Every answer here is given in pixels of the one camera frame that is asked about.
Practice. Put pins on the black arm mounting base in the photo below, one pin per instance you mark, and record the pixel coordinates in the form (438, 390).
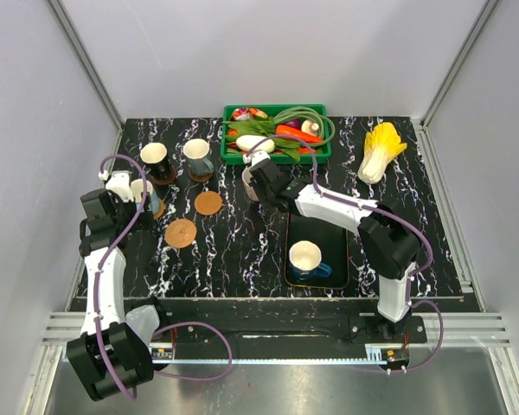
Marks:
(284, 329)

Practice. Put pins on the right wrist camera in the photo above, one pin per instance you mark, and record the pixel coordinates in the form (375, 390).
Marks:
(252, 158)

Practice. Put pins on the purple onion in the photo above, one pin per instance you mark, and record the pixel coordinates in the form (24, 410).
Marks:
(294, 123)

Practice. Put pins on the light brown wooden coaster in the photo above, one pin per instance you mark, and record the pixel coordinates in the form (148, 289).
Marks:
(160, 211)
(208, 203)

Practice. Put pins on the dark blue cup front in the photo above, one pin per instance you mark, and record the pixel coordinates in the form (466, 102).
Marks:
(306, 261)

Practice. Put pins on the leafy green vegetable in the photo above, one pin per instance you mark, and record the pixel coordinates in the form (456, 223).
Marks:
(259, 127)

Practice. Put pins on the pink cup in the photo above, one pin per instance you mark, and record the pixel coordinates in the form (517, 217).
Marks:
(248, 186)

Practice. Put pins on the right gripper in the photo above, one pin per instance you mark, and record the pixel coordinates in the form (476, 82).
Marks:
(261, 201)

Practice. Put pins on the grey blue cup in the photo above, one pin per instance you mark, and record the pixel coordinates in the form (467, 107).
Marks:
(198, 153)

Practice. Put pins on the colourful snack packet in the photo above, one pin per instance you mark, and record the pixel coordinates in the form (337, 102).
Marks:
(246, 113)

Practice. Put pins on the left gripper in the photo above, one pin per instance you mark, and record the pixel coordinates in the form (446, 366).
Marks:
(144, 220)

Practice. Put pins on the orange carrot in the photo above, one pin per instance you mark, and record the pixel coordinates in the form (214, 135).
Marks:
(286, 130)

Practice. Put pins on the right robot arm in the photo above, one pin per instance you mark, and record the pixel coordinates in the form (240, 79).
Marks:
(390, 243)

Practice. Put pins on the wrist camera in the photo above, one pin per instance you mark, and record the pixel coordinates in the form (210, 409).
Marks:
(118, 182)
(252, 158)

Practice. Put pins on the white cup dark body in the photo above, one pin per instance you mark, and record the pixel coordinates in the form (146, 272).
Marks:
(155, 157)

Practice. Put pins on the white mushroom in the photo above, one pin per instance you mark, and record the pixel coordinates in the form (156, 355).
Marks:
(310, 127)

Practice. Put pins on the dark walnut coaster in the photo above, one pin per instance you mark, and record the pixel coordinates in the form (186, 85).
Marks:
(199, 178)
(162, 181)

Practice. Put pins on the black serving tray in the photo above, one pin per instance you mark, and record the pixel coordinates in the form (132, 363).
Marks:
(333, 244)

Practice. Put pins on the yellow napa cabbage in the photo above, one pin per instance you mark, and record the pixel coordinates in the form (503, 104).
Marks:
(381, 146)

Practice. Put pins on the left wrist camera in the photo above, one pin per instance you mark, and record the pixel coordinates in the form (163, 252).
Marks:
(118, 182)

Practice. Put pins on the light blue cup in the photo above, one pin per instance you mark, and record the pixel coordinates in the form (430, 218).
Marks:
(139, 188)

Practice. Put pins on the white radish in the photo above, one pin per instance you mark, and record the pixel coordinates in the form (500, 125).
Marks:
(247, 142)

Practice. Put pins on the woven rattan coaster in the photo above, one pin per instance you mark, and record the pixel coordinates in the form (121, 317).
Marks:
(180, 233)

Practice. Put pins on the green long beans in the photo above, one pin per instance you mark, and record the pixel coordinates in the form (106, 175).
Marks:
(327, 127)

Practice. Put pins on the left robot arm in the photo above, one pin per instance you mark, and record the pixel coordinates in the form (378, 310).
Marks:
(112, 354)

